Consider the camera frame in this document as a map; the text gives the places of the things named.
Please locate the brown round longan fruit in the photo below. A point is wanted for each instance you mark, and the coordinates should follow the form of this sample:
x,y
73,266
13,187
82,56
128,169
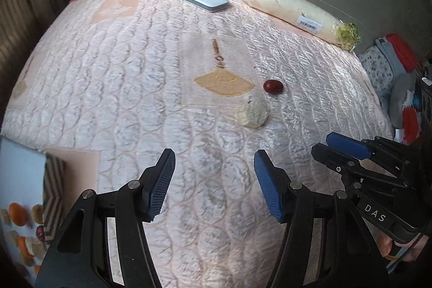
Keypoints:
x,y
37,214

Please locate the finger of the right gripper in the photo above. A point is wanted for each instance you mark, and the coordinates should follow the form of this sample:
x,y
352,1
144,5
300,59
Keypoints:
x,y
348,146
351,171

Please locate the dark slatted wooden door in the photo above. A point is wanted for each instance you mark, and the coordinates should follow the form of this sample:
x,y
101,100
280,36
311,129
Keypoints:
x,y
23,22

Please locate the pale sugarcane chunk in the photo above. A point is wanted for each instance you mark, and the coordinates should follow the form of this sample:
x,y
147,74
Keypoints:
x,y
4,215
13,237
253,112
36,247

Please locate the striped white tray box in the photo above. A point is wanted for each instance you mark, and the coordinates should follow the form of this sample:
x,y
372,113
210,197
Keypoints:
x,y
29,177

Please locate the wrapped white daikon radish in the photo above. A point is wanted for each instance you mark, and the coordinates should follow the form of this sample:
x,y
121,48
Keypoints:
x,y
312,19

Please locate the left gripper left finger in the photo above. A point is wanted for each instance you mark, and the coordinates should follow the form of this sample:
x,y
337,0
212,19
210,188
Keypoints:
x,y
155,182

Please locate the pile of clothes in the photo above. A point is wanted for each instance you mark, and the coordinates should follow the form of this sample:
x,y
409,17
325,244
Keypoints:
x,y
403,86

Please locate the dark red jujube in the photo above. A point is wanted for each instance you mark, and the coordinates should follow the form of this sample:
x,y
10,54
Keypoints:
x,y
273,87
40,233

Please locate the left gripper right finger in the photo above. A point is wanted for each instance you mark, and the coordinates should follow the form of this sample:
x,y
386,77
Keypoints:
x,y
274,184

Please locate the pink quilted bed cover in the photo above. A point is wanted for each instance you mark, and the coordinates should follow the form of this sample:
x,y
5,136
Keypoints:
x,y
129,78

